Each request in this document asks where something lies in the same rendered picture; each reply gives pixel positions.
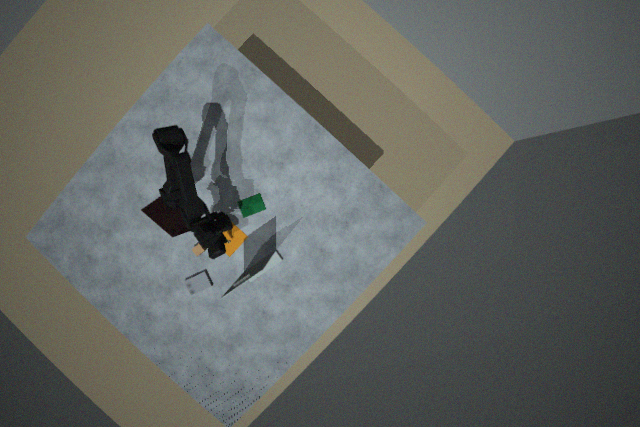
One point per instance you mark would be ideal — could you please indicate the green flat rectangle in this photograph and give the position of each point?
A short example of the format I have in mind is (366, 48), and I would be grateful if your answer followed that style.
(251, 205)

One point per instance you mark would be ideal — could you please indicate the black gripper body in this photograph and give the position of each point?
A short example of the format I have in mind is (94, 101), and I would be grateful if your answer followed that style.
(219, 247)

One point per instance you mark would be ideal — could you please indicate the orange flat square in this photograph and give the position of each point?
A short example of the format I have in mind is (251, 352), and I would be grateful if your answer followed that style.
(236, 236)

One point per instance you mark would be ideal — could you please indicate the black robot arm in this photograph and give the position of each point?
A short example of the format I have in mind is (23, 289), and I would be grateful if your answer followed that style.
(179, 190)

